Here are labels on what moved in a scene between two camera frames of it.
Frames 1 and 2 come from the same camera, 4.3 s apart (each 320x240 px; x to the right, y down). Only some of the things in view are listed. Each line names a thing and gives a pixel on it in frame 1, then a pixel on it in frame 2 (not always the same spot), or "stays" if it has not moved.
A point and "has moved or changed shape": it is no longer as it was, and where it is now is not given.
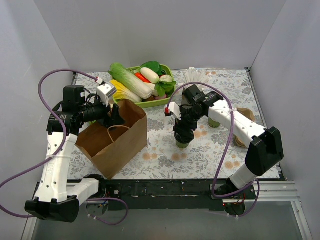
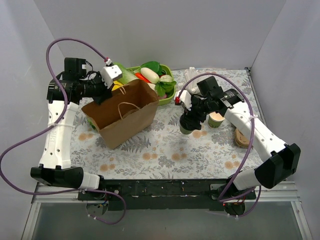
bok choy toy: x=165 y=85 stays
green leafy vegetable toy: x=155 y=66 stays
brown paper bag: x=112 y=150 → x=130 y=113
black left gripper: x=112 y=114 → x=102 y=94
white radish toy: x=151 y=76 stays
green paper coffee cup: x=181 y=145 has moved or changed shape
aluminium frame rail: x=285 y=191 stays
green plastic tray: x=171 y=94 stays
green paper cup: x=212 y=124 stays
